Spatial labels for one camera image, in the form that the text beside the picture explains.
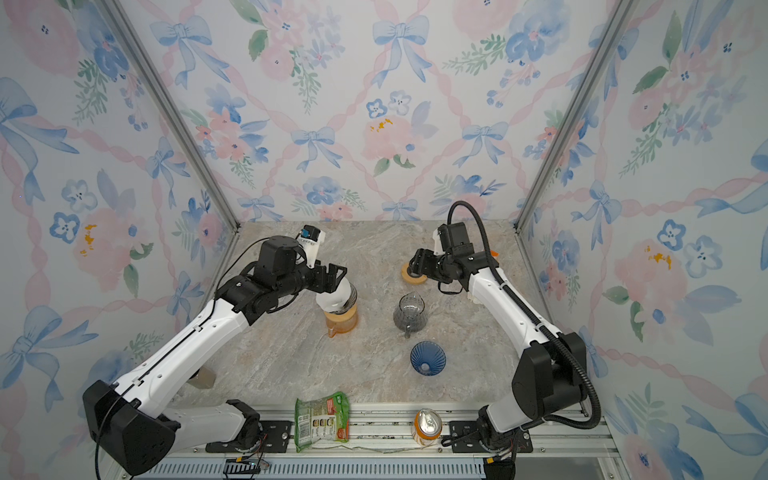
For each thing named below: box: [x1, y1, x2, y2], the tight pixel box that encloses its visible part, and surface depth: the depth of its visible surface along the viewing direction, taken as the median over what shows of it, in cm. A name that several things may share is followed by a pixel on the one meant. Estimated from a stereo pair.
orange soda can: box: [412, 408, 443, 447], surface depth 68 cm
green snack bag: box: [294, 391, 350, 453], surface depth 76 cm
